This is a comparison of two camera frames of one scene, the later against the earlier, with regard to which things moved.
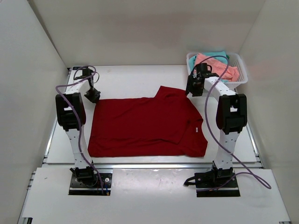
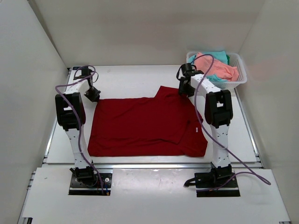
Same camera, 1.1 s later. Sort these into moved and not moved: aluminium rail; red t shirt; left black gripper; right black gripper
Moved: right black gripper
Not moved: left black gripper; aluminium rail; red t shirt
